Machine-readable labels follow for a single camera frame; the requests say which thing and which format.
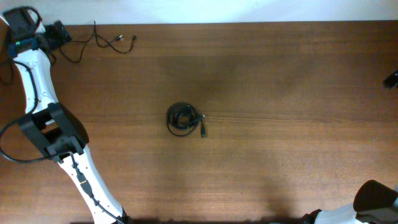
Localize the thin black braided cable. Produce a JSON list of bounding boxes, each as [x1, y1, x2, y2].
[[58, 20, 137, 64]]

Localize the thick black USB cable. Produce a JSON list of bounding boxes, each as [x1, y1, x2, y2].
[[165, 101, 207, 139]]

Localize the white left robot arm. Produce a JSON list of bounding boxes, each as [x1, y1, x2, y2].
[[1, 6, 128, 223]]

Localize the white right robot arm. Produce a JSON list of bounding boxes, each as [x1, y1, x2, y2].
[[270, 180, 397, 224]]

